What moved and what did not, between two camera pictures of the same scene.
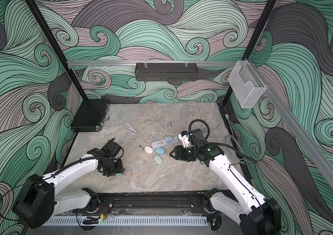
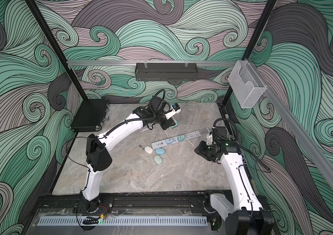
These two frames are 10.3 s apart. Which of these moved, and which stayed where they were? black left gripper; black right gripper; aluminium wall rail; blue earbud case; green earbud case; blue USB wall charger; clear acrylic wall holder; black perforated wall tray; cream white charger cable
Moved: black left gripper; black right gripper; cream white charger cable
Stayed: aluminium wall rail; clear acrylic wall holder; black perforated wall tray; blue earbud case; green earbud case; blue USB wall charger
